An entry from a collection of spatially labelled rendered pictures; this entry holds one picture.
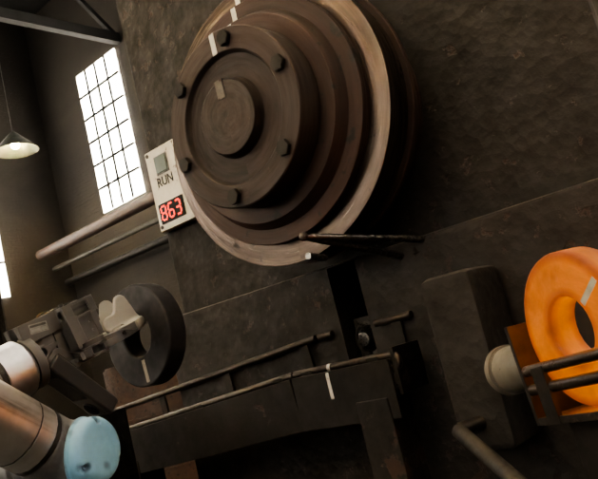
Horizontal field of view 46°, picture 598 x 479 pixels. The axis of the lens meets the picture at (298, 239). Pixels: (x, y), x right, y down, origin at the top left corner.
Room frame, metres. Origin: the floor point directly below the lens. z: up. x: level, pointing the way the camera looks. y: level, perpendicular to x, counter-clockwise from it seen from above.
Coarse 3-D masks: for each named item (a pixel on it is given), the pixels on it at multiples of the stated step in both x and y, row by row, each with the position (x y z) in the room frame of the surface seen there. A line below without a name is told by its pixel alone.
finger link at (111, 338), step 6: (126, 324) 1.02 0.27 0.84; (132, 324) 1.02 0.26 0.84; (120, 330) 0.99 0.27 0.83; (126, 330) 1.00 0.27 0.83; (132, 330) 1.01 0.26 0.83; (108, 336) 0.98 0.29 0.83; (114, 336) 0.98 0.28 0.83; (120, 336) 0.99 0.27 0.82; (126, 336) 1.00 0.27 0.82; (102, 342) 0.97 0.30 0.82; (108, 342) 0.97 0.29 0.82; (114, 342) 0.98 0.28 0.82; (96, 348) 0.97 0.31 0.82; (102, 348) 0.97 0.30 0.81
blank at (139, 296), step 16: (128, 288) 1.06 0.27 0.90; (144, 288) 1.04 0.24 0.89; (160, 288) 1.05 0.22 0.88; (144, 304) 1.04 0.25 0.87; (160, 304) 1.02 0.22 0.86; (176, 304) 1.04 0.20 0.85; (160, 320) 1.02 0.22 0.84; (176, 320) 1.03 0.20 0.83; (128, 336) 1.09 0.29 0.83; (160, 336) 1.03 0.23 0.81; (176, 336) 1.02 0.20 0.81; (112, 352) 1.10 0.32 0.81; (128, 352) 1.08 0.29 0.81; (144, 352) 1.09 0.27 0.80; (160, 352) 1.03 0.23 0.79; (176, 352) 1.03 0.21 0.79; (128, 368) 1.08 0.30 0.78; (144, 368) 1.06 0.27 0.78; (160, 368) 1.03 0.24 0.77; (176, 368) 1.05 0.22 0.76; (144, 384) 1.06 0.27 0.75; (160, 384) 1.08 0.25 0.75
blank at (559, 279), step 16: (544, 256) 0.73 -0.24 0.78; (560, 256) 0.70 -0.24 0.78; (576, 256) 0.68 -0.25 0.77; (592, 256) 0.67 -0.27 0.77; (544, 272) 0.73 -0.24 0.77; (560, 272) 0.70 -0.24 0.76; (576, 272) 0.68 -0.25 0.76; (592, 272) 0.66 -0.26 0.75; (528, 288) 0.76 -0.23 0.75; (544, 288) 0.73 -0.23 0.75; (560, 288) 0.71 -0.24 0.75; (576, 288) 0.69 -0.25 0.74; (592, 288) 0.66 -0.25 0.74; (528, 304) 0.77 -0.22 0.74; (544, 304) 0.74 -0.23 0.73; (560, 304) 0.74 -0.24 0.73; (592, 304) 0.67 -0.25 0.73; (528, 320) 0.78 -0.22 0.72; (544, 320) 0.75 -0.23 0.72; (560, 320) 0.75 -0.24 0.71; (592, 320) 0.68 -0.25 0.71; (544, 336) 0.76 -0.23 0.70; (560, 336) 0.75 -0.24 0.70; (576, 336) 0.75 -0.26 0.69; (544, 352) 0.77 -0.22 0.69; (560, 352) 0.74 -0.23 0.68; (576, 352) 0.74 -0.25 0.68; (576, 368) 0.72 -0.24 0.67; (592, 368) 0.70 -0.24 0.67; (576, 400) 0.74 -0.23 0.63; (592, 400) 0.71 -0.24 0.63
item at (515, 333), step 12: (516, 324) 0.79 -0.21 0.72; (516, 336) 0.78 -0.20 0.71; (528, 336) 0.79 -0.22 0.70; (516, 348) 0.78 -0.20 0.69; (528, 348) 0.79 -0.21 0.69; (516, 360) 0.78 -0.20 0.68; (528, 360) 0.78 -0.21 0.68; (528, 384) 0.78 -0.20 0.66; (528, 396) 0.78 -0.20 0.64; (564, 396) 0.79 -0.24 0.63; (540, 408) 0.78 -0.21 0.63; (564, 408) 0.78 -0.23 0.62
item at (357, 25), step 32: (224, 0) 1.13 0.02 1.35; (320, 0) 1.01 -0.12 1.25; (352, 0) 0.98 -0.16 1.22; (352, 32) 0.99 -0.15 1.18; (384, 32) 1.02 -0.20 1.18; (384, 64) 0.96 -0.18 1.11; (384, 96) 0.97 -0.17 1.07; (384, 128) 0.98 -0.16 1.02; (384, 160) 0.99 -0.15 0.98; (352, 192) 1.03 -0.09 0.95; (384, 192) 1.06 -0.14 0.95; (352, 224) 1.04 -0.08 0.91; (256, 256) 1.17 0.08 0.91; (288, 256) 1.13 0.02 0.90
